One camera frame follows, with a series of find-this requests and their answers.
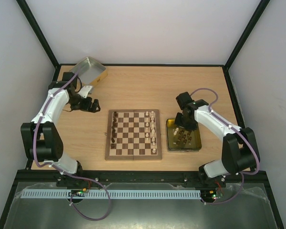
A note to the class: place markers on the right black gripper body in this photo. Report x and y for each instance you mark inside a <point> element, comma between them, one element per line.
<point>184,120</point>

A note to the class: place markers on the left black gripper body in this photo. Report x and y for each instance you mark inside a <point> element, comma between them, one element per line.
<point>77,104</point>

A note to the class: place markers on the gold tin tray with pieces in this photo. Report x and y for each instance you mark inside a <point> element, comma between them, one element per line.
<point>194,144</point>

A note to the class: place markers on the wooden chess board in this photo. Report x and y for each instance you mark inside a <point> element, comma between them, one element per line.
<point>133,135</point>

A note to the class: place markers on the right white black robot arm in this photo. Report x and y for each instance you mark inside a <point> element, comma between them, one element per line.
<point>239,147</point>

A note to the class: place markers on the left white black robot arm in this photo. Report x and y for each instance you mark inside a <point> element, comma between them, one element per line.
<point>41,139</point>

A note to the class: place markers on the empty silver gold tin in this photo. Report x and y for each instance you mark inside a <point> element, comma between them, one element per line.
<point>90,71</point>

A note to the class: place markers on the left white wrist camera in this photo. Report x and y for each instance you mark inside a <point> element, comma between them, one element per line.
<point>85,91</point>

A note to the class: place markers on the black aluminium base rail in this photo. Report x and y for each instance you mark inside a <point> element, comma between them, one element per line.
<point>177,178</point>

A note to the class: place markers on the grey slotted cable duct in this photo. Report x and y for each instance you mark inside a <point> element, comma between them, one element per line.
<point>112,194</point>

